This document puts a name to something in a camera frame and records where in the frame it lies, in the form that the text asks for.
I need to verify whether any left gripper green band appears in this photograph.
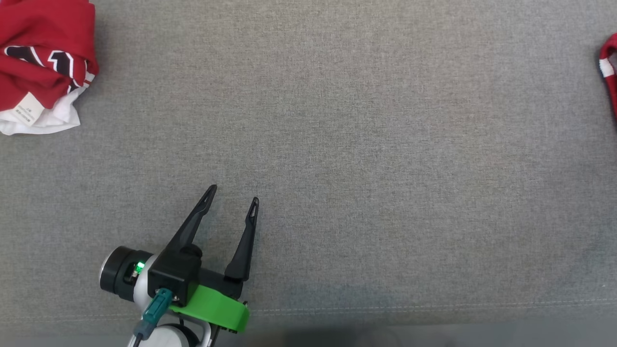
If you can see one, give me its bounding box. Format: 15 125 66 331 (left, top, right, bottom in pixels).
165 185 260 334

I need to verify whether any red white jersey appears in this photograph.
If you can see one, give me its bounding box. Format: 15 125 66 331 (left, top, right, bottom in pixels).
0 0 100 136

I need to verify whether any red shorts white stripe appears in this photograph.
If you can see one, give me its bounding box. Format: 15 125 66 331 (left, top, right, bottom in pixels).
599 33 617 122

